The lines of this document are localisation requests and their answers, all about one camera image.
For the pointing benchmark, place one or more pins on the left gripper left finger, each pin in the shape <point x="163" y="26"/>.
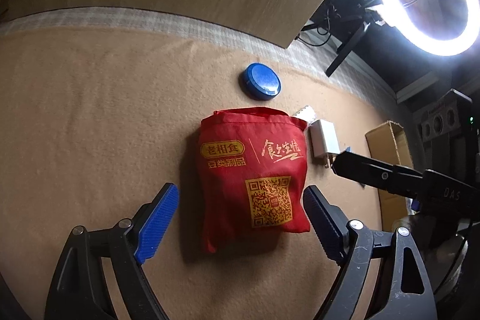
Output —
<point x="152" y="221"/>

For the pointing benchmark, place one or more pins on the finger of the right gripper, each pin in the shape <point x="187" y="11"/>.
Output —
<point x="398" y="180"/>

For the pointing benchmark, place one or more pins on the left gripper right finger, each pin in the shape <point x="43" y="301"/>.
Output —
<point x="329" y="222"/>

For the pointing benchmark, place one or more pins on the white charger plug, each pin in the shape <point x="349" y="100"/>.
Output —
<point x="324" y="141"/>

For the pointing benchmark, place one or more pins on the red drawstring bag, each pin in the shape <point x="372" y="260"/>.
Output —
<point x="252" y="164"/>

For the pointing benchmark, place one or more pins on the blue round lid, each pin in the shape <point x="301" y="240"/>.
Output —
<point x="261" y="82"/>

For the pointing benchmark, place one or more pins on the white patterned lighter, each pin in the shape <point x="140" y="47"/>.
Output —
<point x="307" y="114"/>

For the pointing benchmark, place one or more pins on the cardboard box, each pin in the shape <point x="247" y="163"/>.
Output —
<point x="388" y="144"/>

